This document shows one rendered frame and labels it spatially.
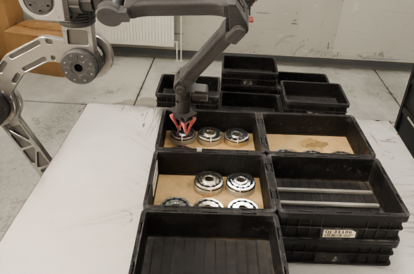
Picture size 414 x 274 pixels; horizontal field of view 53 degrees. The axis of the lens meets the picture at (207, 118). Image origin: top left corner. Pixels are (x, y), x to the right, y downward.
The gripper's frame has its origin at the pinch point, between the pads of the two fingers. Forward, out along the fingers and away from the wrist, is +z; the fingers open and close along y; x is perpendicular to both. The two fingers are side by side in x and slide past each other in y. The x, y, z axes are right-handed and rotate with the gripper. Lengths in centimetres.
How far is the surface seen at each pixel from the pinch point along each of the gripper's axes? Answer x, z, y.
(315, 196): -10, 4, -58
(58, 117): -26, 88, 184
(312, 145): -37, 5, -39
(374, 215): -5, -6, -79
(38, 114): -16, 88, 198
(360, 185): -28, 5, -65
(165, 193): 27.1, 3.8, -21.4
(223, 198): 14.3, 3.9, -36.8
